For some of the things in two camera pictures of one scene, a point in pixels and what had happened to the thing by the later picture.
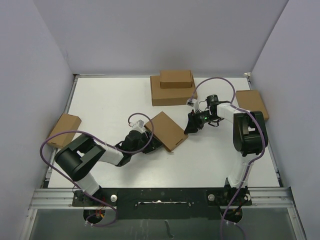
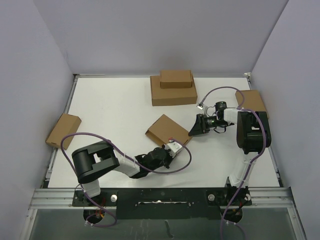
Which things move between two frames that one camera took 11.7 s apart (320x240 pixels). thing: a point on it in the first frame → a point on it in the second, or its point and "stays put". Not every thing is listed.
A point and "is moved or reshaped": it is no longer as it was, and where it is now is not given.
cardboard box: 66,122 stays put
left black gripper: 153,144 → 169,156
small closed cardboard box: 175,79 stays put
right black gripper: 194,123 → 199,126
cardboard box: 166,131 is moved or reshaped
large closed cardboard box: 170,96 stays put
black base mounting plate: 165,203 stays put
